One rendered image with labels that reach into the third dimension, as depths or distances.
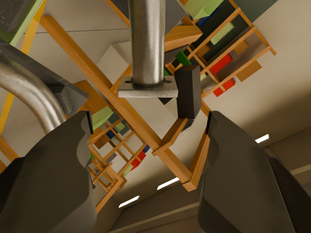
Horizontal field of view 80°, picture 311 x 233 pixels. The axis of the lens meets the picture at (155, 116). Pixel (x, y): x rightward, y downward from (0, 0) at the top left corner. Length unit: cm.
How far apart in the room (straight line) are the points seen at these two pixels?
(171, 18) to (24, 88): 17
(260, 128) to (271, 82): 148
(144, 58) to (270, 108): 646
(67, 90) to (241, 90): 619
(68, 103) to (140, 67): 14
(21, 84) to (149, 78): 13
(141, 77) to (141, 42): 3
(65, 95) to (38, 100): 4
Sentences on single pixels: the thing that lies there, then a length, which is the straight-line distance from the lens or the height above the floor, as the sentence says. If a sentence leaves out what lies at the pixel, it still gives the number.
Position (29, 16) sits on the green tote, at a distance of 39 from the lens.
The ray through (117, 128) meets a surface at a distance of 611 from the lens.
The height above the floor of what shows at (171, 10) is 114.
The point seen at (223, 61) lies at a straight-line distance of 565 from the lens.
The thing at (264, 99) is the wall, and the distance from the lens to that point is 648.
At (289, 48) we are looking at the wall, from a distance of 621.
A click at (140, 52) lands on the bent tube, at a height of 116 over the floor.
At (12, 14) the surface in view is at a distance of 25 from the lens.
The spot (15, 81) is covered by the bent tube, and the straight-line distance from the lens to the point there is 23.
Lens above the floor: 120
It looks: 3 degrees up
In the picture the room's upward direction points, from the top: 139 degrees clockwise
